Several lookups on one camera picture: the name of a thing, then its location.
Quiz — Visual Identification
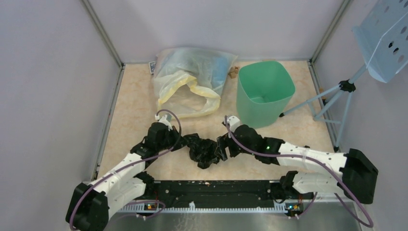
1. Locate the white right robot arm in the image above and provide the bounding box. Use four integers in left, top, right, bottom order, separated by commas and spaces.
216, 125, 379, 205

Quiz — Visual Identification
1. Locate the translucent yellow-trimmed plastic bag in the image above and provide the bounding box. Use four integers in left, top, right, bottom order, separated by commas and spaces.
152, 47, 238, 118

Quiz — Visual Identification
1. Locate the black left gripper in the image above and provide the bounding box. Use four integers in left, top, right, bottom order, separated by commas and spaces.
157, 125, 190, 152

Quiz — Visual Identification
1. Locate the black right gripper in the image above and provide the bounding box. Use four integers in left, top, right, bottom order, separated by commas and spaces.
215, 131, 256, 161

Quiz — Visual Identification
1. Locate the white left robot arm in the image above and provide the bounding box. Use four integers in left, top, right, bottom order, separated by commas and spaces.
65, 122, 184, 231

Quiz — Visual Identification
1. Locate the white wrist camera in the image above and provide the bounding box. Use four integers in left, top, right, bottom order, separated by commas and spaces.
155, 113, 172, 130
225, 115, 242, 132

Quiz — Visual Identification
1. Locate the black trash bag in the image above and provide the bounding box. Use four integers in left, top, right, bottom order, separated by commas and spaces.
183, 133, 221, 169

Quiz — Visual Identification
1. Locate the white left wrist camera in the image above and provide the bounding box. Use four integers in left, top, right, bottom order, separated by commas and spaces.
155, 113, 172, 130

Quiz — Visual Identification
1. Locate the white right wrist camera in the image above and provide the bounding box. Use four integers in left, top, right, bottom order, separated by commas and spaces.
225, 115, 242, 132

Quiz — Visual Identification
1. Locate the small brown object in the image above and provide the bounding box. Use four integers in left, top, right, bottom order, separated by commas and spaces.
228, 66, 240, 79

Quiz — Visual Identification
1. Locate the white cable duct strip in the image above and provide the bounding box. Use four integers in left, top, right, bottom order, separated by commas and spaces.
118, 202, 303, 214

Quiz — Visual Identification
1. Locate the light blue tripod stand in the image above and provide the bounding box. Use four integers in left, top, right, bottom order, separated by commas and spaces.
279, 65, 367, 152

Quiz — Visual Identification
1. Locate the dark blue card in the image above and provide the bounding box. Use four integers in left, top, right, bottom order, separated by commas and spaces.
148, 61, 157, 75

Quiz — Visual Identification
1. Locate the green plastic trash bin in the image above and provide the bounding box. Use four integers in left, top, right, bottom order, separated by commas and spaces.
236, 61, 296, 128

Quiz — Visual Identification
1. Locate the light blue perforated stand tray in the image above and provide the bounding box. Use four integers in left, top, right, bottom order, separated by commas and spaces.
352, 0, 408, 83

